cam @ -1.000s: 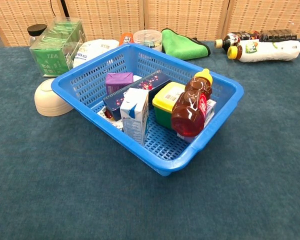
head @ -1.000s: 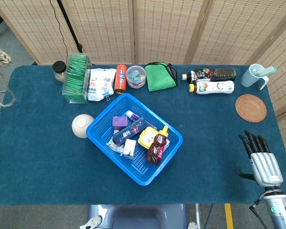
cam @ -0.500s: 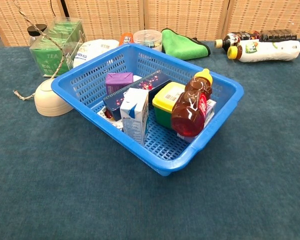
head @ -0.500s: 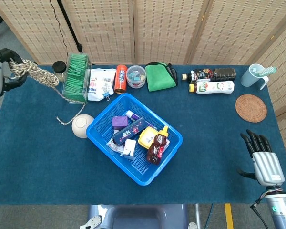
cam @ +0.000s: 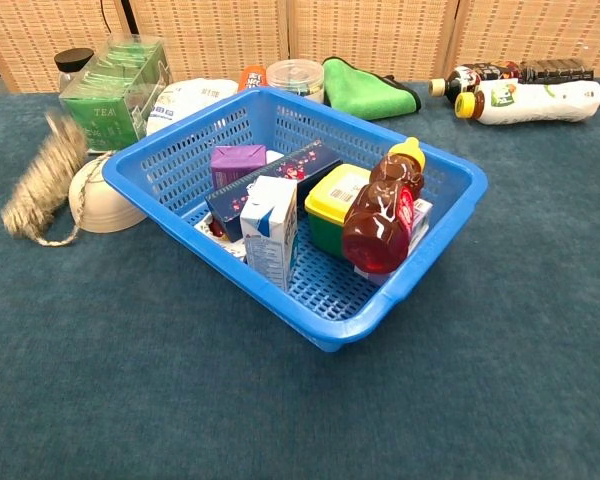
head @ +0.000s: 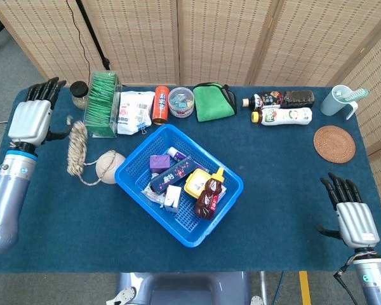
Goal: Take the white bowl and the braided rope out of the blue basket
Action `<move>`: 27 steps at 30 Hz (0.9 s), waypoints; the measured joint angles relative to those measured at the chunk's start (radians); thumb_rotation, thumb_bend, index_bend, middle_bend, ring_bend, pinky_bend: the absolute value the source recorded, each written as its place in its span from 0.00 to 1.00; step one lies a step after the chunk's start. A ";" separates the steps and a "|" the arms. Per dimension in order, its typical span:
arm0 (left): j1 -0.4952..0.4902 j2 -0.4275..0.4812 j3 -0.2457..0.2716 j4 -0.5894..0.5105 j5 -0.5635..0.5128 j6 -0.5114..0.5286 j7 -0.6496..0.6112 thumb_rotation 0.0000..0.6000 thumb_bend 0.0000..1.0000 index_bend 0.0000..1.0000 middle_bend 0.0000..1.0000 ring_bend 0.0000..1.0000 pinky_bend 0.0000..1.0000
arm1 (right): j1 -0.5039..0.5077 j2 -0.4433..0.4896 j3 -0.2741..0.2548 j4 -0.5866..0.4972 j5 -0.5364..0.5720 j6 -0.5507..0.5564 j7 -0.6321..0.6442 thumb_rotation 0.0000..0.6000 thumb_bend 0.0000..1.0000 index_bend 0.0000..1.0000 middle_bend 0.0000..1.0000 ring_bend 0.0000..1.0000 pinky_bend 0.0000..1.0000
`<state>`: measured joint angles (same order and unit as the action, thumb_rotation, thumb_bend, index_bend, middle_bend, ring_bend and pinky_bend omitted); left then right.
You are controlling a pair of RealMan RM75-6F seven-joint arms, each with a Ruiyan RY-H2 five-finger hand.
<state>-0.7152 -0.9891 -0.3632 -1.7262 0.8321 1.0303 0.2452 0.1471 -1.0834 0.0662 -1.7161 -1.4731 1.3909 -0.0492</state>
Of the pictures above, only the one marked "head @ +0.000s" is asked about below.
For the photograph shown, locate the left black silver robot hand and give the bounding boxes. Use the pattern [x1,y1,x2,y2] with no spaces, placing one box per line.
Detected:
[8,76,72,147]

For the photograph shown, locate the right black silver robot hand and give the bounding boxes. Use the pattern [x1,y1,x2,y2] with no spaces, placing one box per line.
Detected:
[316,172,381,250]

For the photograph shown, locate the braided beige rope bundle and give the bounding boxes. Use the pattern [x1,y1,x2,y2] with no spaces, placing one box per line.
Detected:
[65,114,128,187]

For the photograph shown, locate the beige bowl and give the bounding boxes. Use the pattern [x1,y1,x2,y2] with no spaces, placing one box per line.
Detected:
[95,150,126,185]

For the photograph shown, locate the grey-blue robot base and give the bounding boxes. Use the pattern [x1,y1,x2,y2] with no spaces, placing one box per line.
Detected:
[106,271,264,305]

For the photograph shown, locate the blue plastic basket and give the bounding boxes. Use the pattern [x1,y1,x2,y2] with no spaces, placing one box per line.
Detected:
[114,123,244,248]

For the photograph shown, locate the glass jar black lid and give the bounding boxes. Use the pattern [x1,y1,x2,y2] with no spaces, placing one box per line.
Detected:
[70,81,89,110]

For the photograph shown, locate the clear box green tea bags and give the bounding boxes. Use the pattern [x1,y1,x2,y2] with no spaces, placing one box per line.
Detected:
[83,70,121,139]

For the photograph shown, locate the yellow floor tape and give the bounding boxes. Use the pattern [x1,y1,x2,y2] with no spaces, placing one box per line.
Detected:
[298,271,312,305]

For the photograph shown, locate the round woven coaster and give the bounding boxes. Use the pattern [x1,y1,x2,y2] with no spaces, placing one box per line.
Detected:
[313,125,357,164]

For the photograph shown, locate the white plastic bag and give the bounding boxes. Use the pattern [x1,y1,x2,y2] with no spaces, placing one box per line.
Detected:
[116,90,156,135]

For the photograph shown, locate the black stand pole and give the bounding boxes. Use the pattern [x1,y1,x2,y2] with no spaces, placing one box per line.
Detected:
[75,0,111,71]

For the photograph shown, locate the blue carpet table cover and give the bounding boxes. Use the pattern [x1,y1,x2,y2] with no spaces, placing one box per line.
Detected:
[0,86,381,274]

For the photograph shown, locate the light blue cup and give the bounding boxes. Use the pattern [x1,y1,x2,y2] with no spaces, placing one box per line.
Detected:
[319,84,359,121]

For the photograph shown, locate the white bottle yellow cap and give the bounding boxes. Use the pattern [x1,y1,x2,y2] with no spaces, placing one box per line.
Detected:
[251,107,313,126]

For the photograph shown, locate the teal brush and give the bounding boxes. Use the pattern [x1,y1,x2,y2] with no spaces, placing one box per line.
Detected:
[342,88,369,102]

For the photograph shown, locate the orange can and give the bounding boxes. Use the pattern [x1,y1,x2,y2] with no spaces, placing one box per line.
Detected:
[152,86,171,126]

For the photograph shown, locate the small purple box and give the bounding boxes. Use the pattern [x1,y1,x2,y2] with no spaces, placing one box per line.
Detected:
[149,154,171,175]

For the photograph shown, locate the white purple flat box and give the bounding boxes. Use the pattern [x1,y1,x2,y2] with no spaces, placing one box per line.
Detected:
[214,184,228,204]

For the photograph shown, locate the flat red white packet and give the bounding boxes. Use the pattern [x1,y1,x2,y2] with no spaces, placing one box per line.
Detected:
[140,184,166,208]

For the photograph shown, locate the dark soy sauce bottle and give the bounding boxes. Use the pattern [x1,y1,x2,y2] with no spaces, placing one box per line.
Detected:
[242,90,316,112]

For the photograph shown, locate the white purple tube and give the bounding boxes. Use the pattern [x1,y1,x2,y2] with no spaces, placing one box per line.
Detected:
[166,146,187,161]

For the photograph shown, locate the bear-shaped honey bottle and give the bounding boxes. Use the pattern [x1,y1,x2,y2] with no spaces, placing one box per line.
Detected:
[195,167,226,220]

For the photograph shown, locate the clear tub of candies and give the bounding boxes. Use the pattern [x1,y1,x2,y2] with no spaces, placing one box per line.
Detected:
[168,86,195,119]

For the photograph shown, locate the long dark blue box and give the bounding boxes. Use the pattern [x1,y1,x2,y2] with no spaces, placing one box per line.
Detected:
[149,158,207,194]

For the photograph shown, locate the white blue milk carton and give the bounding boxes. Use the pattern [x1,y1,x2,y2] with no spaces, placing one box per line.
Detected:
[163,184,182,213]

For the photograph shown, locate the yellow lidded container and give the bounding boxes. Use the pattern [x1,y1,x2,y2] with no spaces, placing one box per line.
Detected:
[184,168,210,197]

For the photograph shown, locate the green microfibre cloth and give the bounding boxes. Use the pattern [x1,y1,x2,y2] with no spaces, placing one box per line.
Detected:
[192,83,237,123]

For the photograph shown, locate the bamboo folding screen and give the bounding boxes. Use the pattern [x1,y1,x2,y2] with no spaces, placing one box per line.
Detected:
[0,0,381,156]

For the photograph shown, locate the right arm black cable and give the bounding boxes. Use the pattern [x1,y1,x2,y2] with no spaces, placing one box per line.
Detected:
[333,252,366,305]

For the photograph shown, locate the blue floor cable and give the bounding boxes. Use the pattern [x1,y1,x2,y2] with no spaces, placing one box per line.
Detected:
[271,271,285,305]

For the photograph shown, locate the thin black hanging cable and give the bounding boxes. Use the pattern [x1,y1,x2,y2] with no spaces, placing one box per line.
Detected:
[65,0,93,77]

